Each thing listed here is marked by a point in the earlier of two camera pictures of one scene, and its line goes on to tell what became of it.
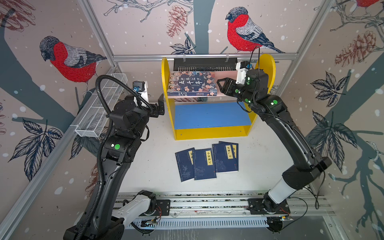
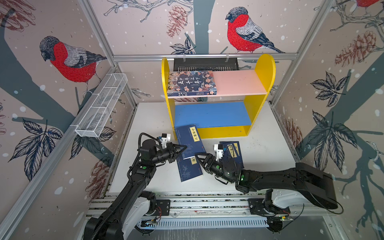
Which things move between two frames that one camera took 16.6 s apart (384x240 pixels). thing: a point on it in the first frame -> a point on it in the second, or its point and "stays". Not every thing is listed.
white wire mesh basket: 93,121 stays
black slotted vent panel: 205,64 stays
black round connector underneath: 274,224 stays
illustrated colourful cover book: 192,83 stays
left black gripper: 154,111 -> 172,153
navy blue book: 204,167 -> 189,136
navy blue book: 185,163 stays
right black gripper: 231,85 -> 210,161
